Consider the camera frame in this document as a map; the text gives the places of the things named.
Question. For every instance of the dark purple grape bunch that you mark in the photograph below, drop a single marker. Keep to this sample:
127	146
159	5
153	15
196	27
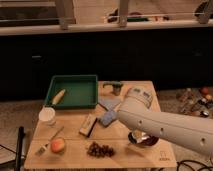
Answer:
97	150

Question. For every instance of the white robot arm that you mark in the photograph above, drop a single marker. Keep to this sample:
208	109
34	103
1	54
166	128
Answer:
194	133

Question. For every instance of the green plastic tray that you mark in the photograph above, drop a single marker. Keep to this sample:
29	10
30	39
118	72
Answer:
81	91

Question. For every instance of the blue sponge upper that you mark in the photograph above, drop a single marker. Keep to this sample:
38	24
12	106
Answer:
108	103

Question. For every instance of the blue sponge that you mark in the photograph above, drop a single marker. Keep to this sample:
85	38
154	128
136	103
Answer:
108	103
107	118

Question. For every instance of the blue sponge lower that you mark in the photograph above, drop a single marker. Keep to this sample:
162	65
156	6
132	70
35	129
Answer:
107	118

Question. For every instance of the wooden block eraser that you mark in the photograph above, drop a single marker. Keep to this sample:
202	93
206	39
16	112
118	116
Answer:
88	125

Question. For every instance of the wooden folding table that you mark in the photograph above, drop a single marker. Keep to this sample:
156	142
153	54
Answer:
75	155

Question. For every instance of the dark round bowl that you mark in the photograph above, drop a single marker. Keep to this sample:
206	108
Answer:
140	138

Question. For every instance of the white plastic cup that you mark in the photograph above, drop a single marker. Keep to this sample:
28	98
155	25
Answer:
47	116

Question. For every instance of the orange peach fruit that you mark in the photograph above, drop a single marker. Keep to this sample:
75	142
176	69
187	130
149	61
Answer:
57	145

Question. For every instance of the silver fork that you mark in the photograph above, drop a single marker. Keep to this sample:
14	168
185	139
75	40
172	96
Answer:
43	148

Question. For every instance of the pile of bottles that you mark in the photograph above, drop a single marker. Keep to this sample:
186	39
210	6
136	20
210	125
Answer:
193	105

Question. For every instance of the green handled metal cup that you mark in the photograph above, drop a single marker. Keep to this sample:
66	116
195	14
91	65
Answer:
116	85

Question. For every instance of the black chair frame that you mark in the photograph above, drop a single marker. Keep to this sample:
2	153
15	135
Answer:
18	151

